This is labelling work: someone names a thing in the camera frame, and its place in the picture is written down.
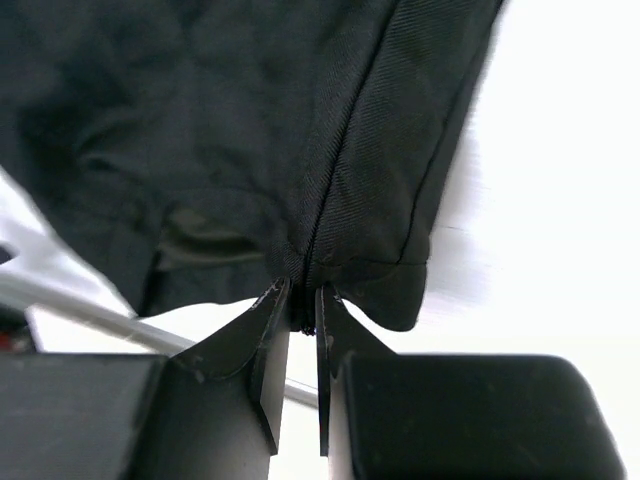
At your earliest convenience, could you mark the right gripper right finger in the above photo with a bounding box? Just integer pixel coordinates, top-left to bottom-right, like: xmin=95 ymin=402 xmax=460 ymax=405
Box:
xmin=315 ymin=285 xmax=625 ymax=479

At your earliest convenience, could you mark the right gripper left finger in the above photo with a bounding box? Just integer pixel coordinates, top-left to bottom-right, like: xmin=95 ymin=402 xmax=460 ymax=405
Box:
xmin=1 ymin=279 xmax=290 ymax=479

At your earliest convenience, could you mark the black pleated skirt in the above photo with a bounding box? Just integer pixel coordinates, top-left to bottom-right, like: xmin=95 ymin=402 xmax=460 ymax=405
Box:
xmin=1 ymin=1 xmax=501 ymax=333

